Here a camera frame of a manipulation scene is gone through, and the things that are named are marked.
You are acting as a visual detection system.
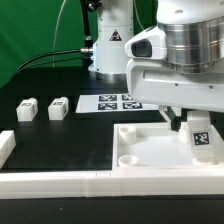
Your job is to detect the black thin cable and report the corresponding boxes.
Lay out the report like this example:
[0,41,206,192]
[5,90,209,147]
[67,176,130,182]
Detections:
[13,56,93,77]

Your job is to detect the white fence wall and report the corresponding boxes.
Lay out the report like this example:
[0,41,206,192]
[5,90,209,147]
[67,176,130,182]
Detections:
[0,168,224,199]
[0,130,16,169]

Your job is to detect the grey thin cable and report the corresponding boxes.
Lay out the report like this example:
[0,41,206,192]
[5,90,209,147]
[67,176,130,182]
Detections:
[52,0,68,68]

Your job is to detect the black vertical hose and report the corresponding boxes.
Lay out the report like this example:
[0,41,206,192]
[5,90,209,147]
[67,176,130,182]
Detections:
[79,0,93,49]

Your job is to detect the white front fence wall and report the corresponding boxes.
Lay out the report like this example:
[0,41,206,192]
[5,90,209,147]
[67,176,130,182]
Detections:
[0,168,224,199]

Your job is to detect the white sheet with markers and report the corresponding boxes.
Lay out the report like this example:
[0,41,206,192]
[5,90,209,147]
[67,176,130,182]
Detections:
[76,93,158,113]

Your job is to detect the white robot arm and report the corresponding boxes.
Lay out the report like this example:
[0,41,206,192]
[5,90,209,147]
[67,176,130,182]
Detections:
[87,0,224,113]

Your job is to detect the white square tabletop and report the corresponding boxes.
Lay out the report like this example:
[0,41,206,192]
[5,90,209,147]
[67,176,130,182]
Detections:
[112,122,224,168]

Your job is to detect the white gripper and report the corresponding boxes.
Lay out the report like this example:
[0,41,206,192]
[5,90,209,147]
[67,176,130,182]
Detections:
[125,25,224,131]

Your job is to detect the white left fence wall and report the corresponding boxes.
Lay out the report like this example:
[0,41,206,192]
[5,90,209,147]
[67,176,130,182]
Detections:
[0,130,16,169]

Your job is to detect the black thick cable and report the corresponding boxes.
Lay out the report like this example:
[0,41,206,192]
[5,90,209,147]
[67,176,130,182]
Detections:
[13,48,95,77]

